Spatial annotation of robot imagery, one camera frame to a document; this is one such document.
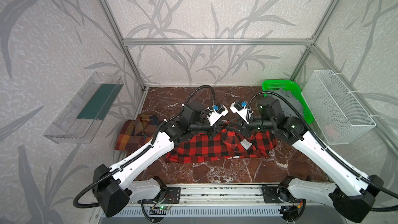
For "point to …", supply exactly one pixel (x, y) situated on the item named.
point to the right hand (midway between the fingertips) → (229, 118)
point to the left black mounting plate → (168, 195)
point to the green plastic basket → (268, 85)
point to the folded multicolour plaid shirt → (132, 134)
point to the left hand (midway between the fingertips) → (227, 121)
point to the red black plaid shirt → (225, 144)
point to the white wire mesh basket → (340, 117)
